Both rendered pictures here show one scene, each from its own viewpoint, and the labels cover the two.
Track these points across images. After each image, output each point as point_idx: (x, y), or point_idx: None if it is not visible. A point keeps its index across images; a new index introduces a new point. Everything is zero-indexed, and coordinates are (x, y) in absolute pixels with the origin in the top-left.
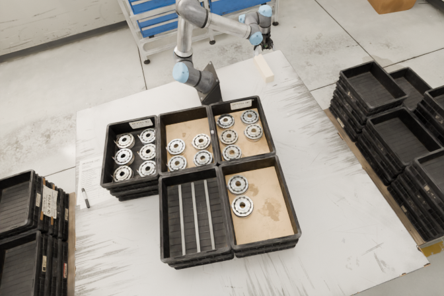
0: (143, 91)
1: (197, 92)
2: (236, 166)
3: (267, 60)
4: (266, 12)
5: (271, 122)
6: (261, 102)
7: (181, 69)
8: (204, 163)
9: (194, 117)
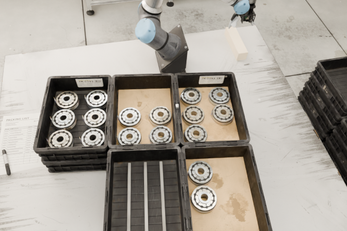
0: (91, 45)
1: (156, 58)
2: (202, 150)
3: (240, 34)
4: None
5: None
6: (236, 81)
7: (147, 26)
8: (162, 141)
9: (154, 85)
